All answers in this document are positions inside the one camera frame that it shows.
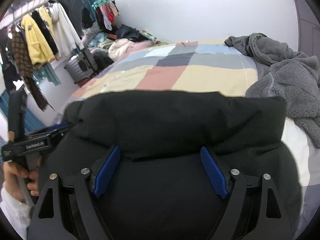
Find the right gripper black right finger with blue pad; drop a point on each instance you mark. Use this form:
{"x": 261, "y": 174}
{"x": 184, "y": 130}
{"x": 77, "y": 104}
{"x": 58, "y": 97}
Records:
{"x": 252, "y": 207}

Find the black puffer jacket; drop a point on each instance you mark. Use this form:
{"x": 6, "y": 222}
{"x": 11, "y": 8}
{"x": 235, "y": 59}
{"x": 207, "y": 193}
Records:
{"x": 160, "y": 189}

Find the person's left hand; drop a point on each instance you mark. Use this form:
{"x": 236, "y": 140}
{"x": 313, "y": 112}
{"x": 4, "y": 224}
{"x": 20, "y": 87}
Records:
{"x": 12, "y": 171}

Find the dark grey hanging coat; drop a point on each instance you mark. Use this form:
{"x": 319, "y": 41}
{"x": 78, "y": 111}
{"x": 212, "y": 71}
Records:
{"x": 78, "y": 14}

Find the brown plaid garment hanging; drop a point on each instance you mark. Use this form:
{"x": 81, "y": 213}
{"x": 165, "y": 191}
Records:
{"x": 25, "y": 68}

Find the grey door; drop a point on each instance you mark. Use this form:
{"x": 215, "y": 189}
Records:
{"x": 308, "y": 28}

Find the black hanging garment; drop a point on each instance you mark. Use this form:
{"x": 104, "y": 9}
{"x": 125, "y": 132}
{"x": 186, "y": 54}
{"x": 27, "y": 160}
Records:
{"x": 45, "y": 31}

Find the white hoodie hanging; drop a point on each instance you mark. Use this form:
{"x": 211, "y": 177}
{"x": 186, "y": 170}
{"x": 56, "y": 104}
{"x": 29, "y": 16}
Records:
{"x": 66, "y": 37}

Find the pile of clothes on floor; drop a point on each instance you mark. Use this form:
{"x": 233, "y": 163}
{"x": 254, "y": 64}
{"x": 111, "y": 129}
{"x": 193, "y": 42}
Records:
{"x": 121, "y": 42}

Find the silver ribbed suitcase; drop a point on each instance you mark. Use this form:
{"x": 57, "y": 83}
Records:
{"x": 81, "y": 66}

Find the grey fleece jacket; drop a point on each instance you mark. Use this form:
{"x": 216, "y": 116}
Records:
{"x": 291, "y": 75}

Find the green sock hanger with clothes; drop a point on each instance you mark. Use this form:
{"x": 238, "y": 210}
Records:
{"x": 106, "y": 12}

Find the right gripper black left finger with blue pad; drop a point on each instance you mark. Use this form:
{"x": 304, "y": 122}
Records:
{"x": 50, "y": 217}

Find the yellow fleece jacket hanging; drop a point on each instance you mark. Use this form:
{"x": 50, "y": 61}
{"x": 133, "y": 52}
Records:
{"x": 38, "y": 48}

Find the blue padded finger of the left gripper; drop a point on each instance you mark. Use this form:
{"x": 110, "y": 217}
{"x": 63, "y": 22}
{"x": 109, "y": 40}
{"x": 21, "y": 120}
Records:
{"x": 64, "y": 126}

